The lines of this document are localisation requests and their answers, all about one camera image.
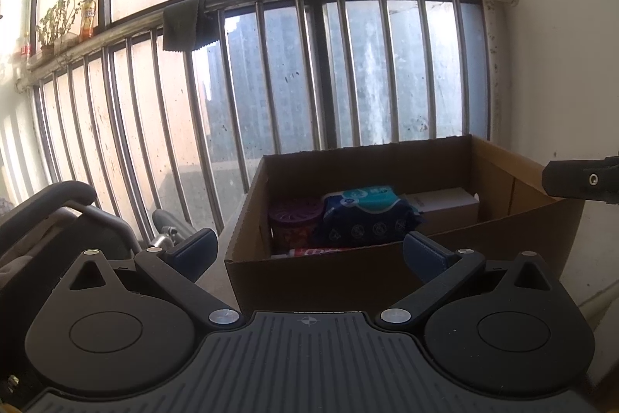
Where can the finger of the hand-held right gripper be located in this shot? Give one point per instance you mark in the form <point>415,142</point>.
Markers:
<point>570,178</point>

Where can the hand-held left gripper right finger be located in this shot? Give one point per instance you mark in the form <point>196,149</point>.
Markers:
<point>425,253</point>

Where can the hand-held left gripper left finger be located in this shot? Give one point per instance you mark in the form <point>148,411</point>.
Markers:
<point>193,251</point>

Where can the white carton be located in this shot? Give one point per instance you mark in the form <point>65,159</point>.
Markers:
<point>445,205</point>

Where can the blue patterned tissue pack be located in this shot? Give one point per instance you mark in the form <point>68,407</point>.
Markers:
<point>367,224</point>

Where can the brown cardboard box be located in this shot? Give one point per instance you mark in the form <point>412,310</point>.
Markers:
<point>338,277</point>

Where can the purple air freshener jar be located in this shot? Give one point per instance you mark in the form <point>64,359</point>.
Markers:
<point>292,219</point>

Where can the red toothpaste tube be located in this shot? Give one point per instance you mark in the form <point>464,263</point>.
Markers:
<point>319,252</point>

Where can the black wheelchair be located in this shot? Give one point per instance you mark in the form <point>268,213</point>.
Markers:
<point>48,200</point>

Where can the grey rag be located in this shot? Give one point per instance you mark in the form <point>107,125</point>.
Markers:
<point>186,23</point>

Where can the orange drink bottle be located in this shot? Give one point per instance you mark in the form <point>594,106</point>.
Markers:
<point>88,18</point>

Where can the small red bottle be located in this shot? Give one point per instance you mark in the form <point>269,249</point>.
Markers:
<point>25,50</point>

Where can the potted plant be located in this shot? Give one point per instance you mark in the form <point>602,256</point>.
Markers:
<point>55,21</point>

